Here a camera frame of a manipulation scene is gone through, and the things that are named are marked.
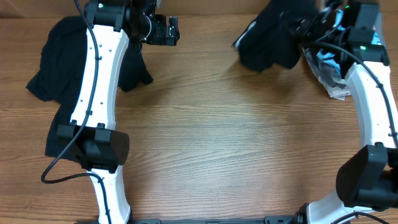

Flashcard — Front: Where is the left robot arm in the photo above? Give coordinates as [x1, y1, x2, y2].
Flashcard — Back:
[57, 0, 180, 223]

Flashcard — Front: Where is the dark grey folded shirt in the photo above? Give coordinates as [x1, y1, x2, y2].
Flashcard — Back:
[302, 10, 386, 92]

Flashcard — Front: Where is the black t-shirt with logo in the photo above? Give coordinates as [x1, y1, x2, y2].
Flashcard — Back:
[233, 0, 318, 72]

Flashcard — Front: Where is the white mesh folded shirt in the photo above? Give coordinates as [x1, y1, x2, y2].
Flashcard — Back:
[302, 48, 351, 100]

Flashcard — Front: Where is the black shirt on pile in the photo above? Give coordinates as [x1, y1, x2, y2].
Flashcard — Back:
[26, 16, 153, 157]

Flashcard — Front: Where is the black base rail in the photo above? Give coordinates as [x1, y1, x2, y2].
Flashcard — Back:
[127, 215, 297, 224]

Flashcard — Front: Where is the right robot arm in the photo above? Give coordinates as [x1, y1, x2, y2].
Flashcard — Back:
[290, 1, 397, 223]

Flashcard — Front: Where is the light blue folded t-shirt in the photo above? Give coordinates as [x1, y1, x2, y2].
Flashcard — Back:
[317, 9, 389, 78]

